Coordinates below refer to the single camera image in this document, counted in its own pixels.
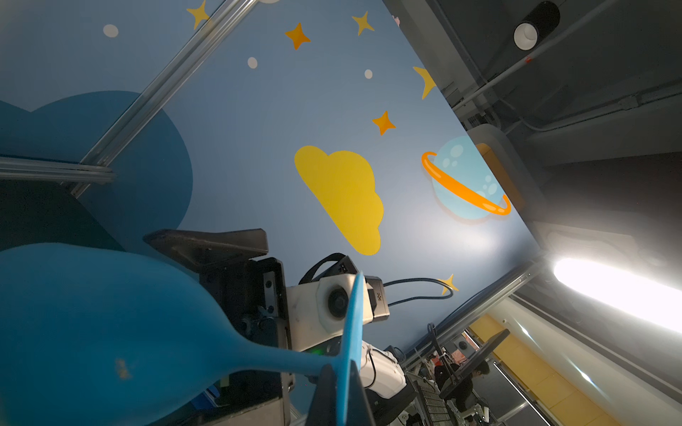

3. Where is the bright ceiling light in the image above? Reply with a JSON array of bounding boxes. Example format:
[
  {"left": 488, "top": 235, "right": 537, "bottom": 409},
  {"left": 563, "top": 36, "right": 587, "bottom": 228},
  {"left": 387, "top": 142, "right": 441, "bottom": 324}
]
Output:
[{"left": 552, "top": 258, "right": 681, "bottom": 333}]

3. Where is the right frame post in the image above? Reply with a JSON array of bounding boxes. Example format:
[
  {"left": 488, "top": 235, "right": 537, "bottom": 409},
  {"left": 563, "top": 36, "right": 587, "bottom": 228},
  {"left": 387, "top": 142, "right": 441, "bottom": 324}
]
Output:
[{"left": 82, "top": 0, "right": 259, "bottom": 167}]

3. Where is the blue wine glass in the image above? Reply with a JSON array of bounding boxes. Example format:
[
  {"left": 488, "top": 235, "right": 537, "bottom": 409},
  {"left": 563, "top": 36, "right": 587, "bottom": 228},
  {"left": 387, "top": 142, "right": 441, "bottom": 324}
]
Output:
[{"left": 1, "top": 243, "right": 364, "bottom": 425}]

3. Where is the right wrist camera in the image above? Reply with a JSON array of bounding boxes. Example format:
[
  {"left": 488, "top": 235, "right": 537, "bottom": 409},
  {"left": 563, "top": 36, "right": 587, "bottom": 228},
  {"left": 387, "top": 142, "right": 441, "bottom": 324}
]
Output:
[{"left": 286, "top": 253, "right": 358, "bottom": 356}]

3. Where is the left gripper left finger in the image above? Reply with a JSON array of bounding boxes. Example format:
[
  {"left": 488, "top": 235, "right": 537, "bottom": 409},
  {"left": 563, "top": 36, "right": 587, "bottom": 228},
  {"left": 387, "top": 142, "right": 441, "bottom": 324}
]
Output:
[{"left": 305, "top": 361, "right": 376, "bottom": 426}]

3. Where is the black white ceiling cylinder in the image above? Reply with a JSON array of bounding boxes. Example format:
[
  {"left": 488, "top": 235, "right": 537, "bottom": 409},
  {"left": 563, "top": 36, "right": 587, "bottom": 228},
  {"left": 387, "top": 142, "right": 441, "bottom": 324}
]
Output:
[{"left": 513, "top": 1, "right": 561, "bottom": 51}]

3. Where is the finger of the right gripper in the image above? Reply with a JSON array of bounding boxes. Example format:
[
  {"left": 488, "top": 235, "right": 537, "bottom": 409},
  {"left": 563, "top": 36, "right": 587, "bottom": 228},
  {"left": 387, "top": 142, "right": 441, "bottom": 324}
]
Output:
[{"left": 143, "top": 228, "right": 269, "bottom": 272}]

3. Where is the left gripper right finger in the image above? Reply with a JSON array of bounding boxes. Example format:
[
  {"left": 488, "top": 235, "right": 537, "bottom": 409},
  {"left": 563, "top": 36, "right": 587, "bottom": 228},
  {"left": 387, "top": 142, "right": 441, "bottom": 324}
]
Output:
[{"left": 438, "top": 329, "right": 511, "bottom": 401}]

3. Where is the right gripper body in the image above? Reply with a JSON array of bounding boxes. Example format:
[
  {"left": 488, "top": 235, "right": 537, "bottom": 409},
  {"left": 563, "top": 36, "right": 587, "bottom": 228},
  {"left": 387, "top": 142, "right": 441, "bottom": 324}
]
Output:
[{"left": 200, "top": 257, "right": 294, "bottom": 405}]

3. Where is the rear frame bar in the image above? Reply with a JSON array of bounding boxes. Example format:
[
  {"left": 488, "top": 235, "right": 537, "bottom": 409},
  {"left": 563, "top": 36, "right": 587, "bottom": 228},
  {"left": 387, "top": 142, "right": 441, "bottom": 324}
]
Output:
[{"left": 1, "top": 156, "right": 117, "bottom": 185}]

